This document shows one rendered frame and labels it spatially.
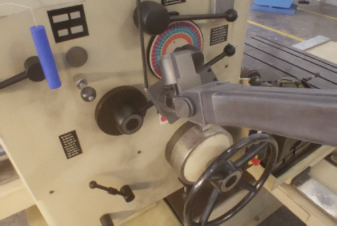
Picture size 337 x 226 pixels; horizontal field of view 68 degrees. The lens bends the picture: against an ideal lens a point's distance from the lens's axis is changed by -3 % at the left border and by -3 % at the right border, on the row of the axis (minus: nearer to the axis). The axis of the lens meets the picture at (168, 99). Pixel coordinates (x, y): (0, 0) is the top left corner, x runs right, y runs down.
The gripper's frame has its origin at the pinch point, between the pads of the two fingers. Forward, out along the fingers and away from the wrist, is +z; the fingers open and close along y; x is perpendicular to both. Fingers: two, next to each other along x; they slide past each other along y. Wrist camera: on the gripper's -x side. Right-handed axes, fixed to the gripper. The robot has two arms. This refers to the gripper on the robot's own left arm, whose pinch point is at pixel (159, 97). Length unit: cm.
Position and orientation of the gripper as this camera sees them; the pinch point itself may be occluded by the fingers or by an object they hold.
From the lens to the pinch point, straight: 68.3
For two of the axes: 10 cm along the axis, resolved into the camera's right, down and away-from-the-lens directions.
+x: -7.9, 5.7, -2.2
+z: -3.0, -0.5, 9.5
